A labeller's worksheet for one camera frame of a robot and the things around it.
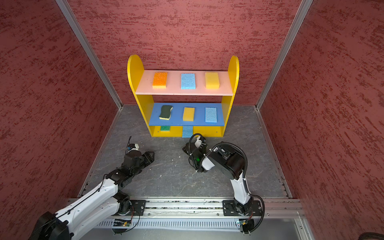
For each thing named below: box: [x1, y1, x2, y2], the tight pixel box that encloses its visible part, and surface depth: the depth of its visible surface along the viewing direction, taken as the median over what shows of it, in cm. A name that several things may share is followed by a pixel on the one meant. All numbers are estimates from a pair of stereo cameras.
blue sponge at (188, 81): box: [181, 73, 196, 90], surface depth 77 cm
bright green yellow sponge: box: [160, 126, 171, 133], surface depth 105 cm
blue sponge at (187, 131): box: [182, 126, 194, 138], surface depth 105 cm
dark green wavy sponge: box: [159, 105, 173, 121], surface depth 99 cm
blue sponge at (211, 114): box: [205, 107, 218, 123], surface depth 97 cm
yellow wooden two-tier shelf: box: [127, 54, 240, 137], surface depth 80 cm
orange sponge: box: [152, 72, 168, 89], surface depth 76 cm
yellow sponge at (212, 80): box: [205, 72, 220, 90], surface depth 76 cm
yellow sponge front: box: [182, 107, 195, 122], surface depth 95 cm
